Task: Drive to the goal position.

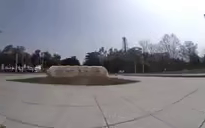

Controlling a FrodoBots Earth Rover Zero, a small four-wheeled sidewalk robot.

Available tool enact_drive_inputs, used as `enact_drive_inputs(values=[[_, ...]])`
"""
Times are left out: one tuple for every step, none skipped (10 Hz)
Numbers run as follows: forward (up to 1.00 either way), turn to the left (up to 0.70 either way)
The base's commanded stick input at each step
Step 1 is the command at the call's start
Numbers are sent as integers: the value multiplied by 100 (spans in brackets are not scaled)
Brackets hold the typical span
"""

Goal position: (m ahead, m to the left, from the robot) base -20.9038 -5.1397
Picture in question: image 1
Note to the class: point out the tall tower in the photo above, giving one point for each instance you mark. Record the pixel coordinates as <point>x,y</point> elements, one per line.
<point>124,43</point>

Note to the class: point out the large pale inscribed boulder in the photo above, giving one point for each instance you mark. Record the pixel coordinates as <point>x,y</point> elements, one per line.
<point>77,71</point>

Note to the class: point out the row of parked vehicles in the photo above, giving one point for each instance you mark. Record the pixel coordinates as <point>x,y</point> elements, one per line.
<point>21,69</point>

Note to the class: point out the row of trees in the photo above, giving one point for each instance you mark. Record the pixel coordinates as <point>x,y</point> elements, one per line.
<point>150,58</point>
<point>26,60</point>

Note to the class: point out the dark planting bed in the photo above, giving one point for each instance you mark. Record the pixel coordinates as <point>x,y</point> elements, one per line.
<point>73,81</point>

